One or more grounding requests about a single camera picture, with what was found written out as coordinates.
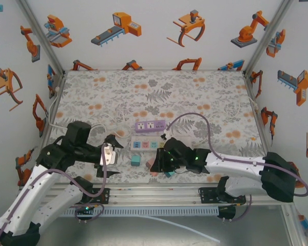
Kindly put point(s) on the aluminium front rail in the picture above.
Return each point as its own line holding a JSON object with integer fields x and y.
{"x": 154, "y": 194}

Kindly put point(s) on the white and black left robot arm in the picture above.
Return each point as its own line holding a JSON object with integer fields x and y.
{"x": 28, "y": 189}

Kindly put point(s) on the pink plug adapter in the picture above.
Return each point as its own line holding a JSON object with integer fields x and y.
{"x": 154, "y": 173}
{"x": 150, "y": 164}

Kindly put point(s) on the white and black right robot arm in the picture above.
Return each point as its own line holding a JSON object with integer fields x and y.
{"x": 233, "y": 166}

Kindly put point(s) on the floral table cover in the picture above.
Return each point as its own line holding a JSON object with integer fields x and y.
{"x": 169, "y": 84}

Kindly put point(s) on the aluminium side rail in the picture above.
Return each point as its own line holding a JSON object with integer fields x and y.
{"x": 256, "y": 115}
{"x": 54, "y": 110}

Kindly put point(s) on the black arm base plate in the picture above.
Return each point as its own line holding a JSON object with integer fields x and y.
{"x": 104, "y": 196}
{"x": 208, "y": 196}

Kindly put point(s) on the white plastic tube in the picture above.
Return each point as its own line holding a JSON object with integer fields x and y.
{"x": 184, "y": 226}

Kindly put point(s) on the grey wall outlet plate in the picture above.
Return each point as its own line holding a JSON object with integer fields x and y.
{"x": 55, "y": 82}

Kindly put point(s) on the teal plug adapter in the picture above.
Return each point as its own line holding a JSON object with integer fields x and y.
{"x": 169, "y": 174}
{"x": 136, "y": 161}

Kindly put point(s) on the purple power strip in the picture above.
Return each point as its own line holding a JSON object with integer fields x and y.
{"x": 150, "y": 126}

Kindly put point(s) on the white power strip coloured sockets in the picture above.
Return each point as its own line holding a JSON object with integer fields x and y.
{"x": 149, "y": 139}

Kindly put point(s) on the aluminium frame post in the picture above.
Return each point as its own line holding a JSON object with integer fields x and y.
{"x": 267, "y": 38}
{"x": 41, "y": 38}

